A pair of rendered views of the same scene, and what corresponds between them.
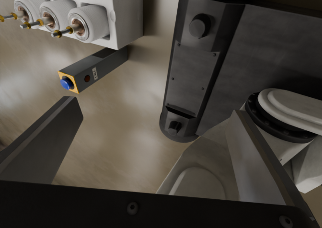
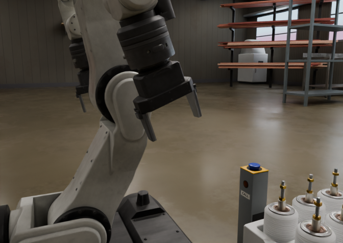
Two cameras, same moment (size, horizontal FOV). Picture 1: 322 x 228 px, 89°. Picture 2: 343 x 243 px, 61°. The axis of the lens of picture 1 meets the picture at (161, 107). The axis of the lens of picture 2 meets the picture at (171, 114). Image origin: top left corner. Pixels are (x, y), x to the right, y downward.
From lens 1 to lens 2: 0.49 m
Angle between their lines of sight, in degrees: 35
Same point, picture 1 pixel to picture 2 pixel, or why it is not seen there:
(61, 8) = (309, 215)
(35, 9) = (328, 202)
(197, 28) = not seen: outside the picture
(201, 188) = (133, 129)
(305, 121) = (71, 226)
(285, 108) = (88, 228)
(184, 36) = not seen: outside the picture
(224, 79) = not seen: outside the picture
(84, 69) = (253, 187)
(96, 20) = (275, 224)
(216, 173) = (127, 143)
